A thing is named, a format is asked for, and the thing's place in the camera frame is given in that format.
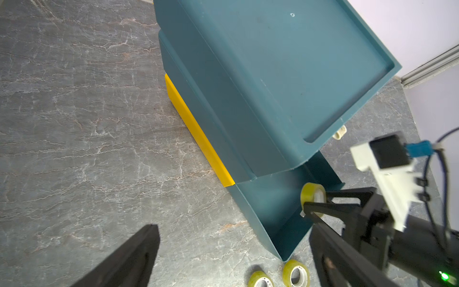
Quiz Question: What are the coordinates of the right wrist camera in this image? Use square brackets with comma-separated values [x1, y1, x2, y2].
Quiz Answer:
[350, 132, 434, 232]

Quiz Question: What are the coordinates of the yellow-green tape roll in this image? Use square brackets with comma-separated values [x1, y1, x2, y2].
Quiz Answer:
[282, 259, 310, 287]
[247, 271, 274, 287]
[300, 182, 326, 206]

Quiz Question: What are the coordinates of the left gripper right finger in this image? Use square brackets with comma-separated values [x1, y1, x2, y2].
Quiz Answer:
[309, 223, 396, 287]

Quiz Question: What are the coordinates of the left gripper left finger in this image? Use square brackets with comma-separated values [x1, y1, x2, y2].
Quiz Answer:
[73, 224, 160, 287]

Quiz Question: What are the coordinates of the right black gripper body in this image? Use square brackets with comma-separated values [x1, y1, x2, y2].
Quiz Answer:
[342, 193, 459, 287]

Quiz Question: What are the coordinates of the teal three-drawer cabinet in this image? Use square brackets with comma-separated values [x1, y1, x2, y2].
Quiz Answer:
[154, 1, 401, 261]

